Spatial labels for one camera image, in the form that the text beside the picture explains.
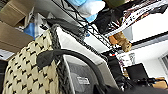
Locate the tall black white printed boxes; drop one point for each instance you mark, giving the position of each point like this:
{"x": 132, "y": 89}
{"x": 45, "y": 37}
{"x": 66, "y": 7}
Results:
{"x": 143, "y": 11}

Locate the blue plush toy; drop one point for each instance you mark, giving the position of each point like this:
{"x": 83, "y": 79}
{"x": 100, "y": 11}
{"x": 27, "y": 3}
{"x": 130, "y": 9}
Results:
{"x": 86, "y": 6}

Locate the small brown box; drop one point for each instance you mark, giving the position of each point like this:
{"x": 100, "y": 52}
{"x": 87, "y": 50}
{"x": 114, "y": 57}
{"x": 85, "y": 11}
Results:
{"x": 15, "y": 11}

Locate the orange brown plush toy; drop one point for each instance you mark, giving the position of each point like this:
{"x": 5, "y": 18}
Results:
{"x": 120, "y": 41}

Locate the blue cup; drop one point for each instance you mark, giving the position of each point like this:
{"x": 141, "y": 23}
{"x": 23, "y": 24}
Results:
{"x": 29, "y": 29}

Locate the brown cardboard box white label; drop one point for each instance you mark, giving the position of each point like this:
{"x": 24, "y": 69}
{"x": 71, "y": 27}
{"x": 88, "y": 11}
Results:
{"x": 13, "y": 36}

